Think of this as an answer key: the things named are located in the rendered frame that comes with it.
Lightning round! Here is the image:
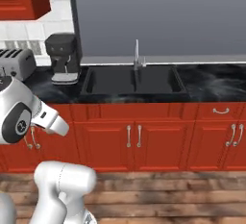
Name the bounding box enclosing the silver toaster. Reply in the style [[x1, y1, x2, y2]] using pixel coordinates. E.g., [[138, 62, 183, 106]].
[[0, 48, 37, 82]]

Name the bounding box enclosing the red drawer front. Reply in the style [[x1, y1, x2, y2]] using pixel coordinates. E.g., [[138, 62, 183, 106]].
[[195, 102, 246, 121]]

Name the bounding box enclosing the silver door handle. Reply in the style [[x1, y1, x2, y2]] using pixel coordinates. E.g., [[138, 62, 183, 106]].
[[22, 135, 34, 151], [233, 123, 245, 148], [30, 126, 42, 150], [136, 124, 143, 149], [125, 124, 133, 149], [225, 123, 237, 148]]

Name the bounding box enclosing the silver drawer handle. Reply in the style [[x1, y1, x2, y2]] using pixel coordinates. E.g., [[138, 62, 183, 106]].
[[212, 107, 231, 115]]

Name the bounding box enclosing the grey window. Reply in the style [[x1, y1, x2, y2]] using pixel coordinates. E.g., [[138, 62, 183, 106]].
[[67, 0, 246, 66]]

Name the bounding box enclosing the black coffee machine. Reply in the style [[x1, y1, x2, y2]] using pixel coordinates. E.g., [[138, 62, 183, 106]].
[[44, 33, 83, 86]]

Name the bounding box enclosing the black sink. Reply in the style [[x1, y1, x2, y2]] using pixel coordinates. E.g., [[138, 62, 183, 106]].
[[79, 64, 190, 100]]

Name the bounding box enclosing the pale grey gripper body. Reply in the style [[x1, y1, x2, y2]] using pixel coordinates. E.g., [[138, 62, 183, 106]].
[[45, 113, 70, 137]]

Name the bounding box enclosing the red panel under sink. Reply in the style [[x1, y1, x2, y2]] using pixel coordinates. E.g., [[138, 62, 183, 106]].
[[69, 103, 197, 122]]

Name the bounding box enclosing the red cupboard door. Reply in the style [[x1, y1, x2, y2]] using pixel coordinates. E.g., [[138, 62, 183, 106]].
[[0, 136, 37, 173], [223, 119, 246, 172], [186, 119, 239, 172], [31, 121, 81, 172], [73, 120, 135, 172], [134, 120, 195, 172]]

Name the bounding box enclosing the silver tap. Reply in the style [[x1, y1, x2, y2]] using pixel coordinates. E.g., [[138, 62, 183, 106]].
[[133, 38, 148, 72]]

